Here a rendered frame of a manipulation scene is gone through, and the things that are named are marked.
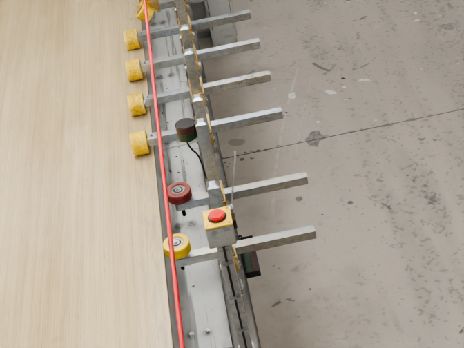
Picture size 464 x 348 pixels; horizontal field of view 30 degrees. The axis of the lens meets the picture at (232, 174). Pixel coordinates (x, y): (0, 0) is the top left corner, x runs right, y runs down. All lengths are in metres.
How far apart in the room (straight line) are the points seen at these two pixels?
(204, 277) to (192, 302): 0.11
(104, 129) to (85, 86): 0.34
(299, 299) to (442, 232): 0.71
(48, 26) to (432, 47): 2.22
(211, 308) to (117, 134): 0.75
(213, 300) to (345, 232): 1.21
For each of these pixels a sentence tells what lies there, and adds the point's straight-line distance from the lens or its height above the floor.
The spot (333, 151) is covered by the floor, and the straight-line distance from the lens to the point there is 4.32.
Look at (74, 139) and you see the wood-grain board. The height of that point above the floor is 0.90.
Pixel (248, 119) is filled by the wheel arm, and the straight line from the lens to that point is 2.93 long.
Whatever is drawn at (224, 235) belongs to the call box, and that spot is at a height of 1.19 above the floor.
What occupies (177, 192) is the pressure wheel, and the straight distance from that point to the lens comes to 2.76.
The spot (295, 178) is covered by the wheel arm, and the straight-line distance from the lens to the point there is 2.80.
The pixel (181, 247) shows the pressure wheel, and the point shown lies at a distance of 2.56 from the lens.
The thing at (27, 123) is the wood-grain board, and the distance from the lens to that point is 3.33.
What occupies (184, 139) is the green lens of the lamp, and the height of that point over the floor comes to 1.14.
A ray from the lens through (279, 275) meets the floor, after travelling 3.70.
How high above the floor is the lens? 2.60
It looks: 37 degrees down
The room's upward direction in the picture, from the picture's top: 11 degrees counter-clockwise
